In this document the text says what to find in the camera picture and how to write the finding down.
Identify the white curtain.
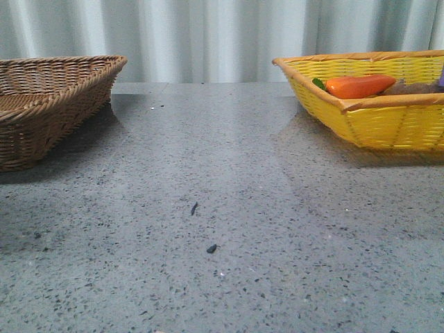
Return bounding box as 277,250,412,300
1,1,443,83

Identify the brown object in basket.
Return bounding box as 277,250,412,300
380,79,443,96

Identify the purple object in basket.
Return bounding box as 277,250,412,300
438,69,444,87

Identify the brown wicker basket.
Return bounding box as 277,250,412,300
1,55,127,172

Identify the orange toy carrot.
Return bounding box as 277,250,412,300
312,74,396,99

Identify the yellow wicker basket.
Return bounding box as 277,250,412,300
273,50,443,151

